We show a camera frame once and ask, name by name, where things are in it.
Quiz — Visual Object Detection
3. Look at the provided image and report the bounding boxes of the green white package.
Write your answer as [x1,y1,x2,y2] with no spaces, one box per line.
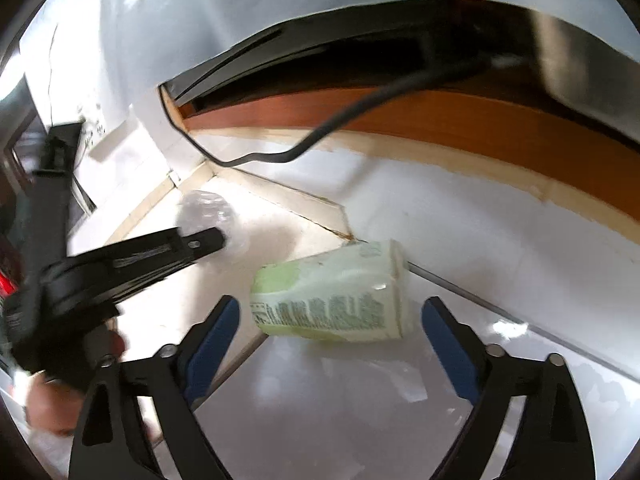
[250,240,414,342]

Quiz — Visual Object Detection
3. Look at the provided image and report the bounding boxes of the crumpled clear plastic bag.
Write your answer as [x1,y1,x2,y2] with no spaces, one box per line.
[176,190,248,259]

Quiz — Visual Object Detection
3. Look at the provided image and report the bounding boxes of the person left hand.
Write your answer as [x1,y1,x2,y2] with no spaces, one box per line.
[22,328,126,436]

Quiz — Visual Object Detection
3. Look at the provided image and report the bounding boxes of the black power cable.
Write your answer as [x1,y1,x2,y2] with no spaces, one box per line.
[159,70,442,167]

